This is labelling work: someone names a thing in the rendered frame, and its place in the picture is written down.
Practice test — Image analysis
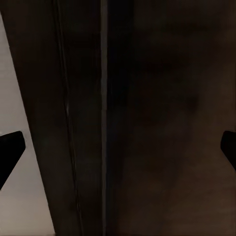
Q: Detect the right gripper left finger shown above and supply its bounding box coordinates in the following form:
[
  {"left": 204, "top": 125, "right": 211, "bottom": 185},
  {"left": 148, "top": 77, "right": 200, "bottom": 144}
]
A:
[{"left": 0, "top": 131, "right": 26, "bottom": 190}]

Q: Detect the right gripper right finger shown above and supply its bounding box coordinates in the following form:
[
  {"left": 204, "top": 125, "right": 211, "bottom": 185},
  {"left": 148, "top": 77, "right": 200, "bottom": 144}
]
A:
[{"left": 220, "top": 131, "right": 236, "bottom": 170}]

